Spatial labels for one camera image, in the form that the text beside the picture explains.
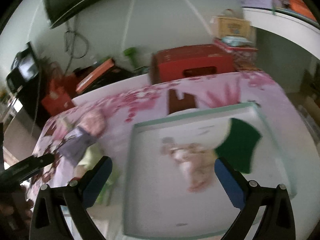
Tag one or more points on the cartoon print bedsheet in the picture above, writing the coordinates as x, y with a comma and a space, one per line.
124, 110

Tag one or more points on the mint green tray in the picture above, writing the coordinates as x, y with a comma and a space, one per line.
172, 191

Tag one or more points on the blue wet wipes pack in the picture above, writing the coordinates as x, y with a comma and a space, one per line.
236, 41

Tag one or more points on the orange black box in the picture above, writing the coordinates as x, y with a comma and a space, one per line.
95, 74

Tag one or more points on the orange package on shelf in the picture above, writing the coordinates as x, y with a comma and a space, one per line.
300, 7

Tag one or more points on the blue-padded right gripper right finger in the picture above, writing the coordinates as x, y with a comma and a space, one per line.
248, 199

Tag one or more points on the green scouring sponge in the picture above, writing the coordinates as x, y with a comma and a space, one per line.
239, 145

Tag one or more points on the red patterned tin box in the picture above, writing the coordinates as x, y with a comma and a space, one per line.
244, 57

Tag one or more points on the person's left hand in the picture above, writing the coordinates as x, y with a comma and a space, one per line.
16, 214

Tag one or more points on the red cardboard box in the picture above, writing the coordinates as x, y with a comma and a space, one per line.
189, 61

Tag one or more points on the yellow gift box with handle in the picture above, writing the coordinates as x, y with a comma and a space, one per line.
227, 24

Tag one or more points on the red tote bag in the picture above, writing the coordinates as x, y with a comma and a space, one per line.
60, 90

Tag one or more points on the green dumbbell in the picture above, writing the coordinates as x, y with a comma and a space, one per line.
130, 53

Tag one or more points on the pink white fuzzy cloth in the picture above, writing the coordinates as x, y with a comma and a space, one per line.
93, 122

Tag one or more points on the light green cloth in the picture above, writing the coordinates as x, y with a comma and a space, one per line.
98, 175

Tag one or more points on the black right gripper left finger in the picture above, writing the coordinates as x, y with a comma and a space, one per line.
82, 194

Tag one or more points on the black coffee machine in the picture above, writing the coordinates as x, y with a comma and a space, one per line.
23, 79

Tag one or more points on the white curved shelf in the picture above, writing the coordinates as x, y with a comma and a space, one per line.
291, 28

